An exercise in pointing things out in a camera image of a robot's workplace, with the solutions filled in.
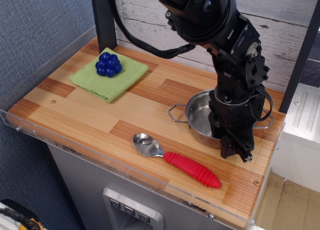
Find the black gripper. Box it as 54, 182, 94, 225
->
208, 90, 265, 163

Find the stainless steel pot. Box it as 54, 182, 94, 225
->
184, 86, 273, 148

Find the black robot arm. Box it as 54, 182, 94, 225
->
159, 0, 271, 162

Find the white toy appliance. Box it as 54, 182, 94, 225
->
271, 83, 320, 192

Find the green folded cloth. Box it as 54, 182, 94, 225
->
68, 48, 149, 103

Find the grey cabinet with buttons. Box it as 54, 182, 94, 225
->
48, 145, 230, 230

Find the blue toy grape bunch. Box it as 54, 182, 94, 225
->
95, 52, 123, 78

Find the yellow and black object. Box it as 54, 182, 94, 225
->
0, 199, 45, 230

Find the red handled metal spoon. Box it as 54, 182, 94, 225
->
132, 133, 221, 189

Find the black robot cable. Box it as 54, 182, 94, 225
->
106, 0, 196, 60

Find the dark right vertical post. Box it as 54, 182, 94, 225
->
279, 0, 320, 114

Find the dark vertical post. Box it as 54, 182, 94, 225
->
279, 0, 320, 114
91, 0, 118, 53

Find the dark left vertical post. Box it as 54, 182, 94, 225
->
91, 0, 118, 53

